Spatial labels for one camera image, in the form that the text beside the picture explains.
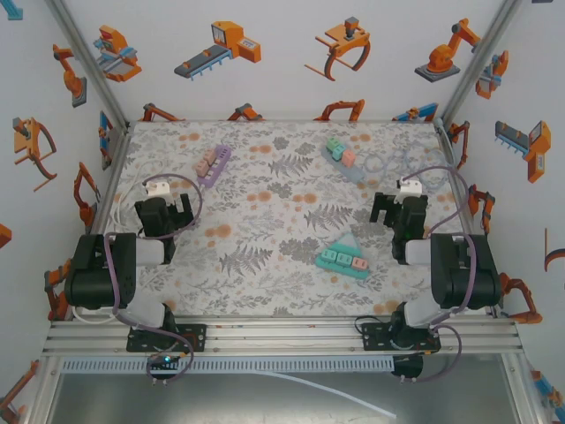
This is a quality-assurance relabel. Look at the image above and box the floral table mat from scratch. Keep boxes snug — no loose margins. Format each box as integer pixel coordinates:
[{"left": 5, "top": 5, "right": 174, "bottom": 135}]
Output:
[{"left": 82, "top": 118, "right": 492, "bottom": 318}]

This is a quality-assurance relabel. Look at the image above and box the purple power strip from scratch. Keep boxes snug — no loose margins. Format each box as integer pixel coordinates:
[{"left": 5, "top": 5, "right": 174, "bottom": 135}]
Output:
[{"left": 196, "top": 144, "right": 232, "bottom": 187}]

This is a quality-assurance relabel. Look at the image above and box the aluminium side rail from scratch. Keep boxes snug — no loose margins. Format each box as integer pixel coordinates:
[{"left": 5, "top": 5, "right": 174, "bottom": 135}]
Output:
[
  {"left": 434, "top": 117, "right": 502, "bottom": 317},
  {"left": 79, "top": 122, "right": 132, "bottom": 322}
]

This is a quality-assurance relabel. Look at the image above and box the small controller board with LED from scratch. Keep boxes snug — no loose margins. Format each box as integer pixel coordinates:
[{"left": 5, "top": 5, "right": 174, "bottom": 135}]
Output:
[{"left": 147, "top": 352, "right": 183, "bottom": 386}]

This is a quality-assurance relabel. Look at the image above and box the white power strip cable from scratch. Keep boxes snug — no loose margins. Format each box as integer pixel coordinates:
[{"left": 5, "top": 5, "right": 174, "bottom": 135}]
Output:
[{"left": 72, "top": 161, "right": 154, "bottom": 326}]

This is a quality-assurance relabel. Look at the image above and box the small black controller box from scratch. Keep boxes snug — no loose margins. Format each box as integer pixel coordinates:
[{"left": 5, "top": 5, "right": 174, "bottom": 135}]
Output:
[{"left": 391, "top": 352, "right": 425, "bottom": 383}]

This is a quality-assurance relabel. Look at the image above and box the grey metal panel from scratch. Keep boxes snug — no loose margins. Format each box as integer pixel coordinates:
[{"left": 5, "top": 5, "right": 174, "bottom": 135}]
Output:
[{"left": 43, "top": 373, "right": 517, "bottom": 424}]

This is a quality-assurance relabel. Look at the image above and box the grey-blue power strip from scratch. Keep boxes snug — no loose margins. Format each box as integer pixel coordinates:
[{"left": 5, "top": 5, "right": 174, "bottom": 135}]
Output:
[{"left": 320, "top": 143, "right": 368, "bottom": 186}]

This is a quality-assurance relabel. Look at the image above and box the white plastic tube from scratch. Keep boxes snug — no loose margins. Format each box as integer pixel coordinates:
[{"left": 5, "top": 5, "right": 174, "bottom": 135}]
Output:
[{"left": 253, "top": 369, "right": 398, "bottom": 420}]

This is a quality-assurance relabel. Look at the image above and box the aluminium corner post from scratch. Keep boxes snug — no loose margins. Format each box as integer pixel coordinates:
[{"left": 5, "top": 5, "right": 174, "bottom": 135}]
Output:
[
  {"left": 43, "top": 0, "right": 132, "bottom": 129},
  {"left": 441, "top": 0, "right": 525, "bottom": 125}
]

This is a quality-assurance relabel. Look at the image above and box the white slotted cable duct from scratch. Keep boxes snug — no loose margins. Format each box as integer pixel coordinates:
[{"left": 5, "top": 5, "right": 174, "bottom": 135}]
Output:
[{"left": 60, "top": 356, "right": 396, "bottom": 375}]

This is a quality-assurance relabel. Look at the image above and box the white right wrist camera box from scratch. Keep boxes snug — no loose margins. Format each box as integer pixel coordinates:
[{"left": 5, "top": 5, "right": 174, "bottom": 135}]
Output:
[{"left": 395, "top": 176, "right": 424, "bottom": 195}]

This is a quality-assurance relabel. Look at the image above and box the teal triangular power strip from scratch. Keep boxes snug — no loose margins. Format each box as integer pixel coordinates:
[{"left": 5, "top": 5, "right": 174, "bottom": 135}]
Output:
[{"left": 315, "top": 231, "right": 371, "bottom": 279}]

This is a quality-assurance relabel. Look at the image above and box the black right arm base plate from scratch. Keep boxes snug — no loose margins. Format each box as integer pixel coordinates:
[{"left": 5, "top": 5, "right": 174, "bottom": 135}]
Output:
[{"left": 360, "top": 322, "right": 442, "bottom": 354}]

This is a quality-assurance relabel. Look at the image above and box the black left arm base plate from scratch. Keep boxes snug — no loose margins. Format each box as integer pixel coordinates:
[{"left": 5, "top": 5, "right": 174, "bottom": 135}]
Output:
[{"left": 126, "top": 324, "right": 208, "bottom": 353}]

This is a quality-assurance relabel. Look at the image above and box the aluminium frame rail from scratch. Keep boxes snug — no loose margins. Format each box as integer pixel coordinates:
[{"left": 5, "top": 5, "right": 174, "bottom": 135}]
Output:
[{"left": 41, "top": 318, "right": 524, "bottom": 360}]

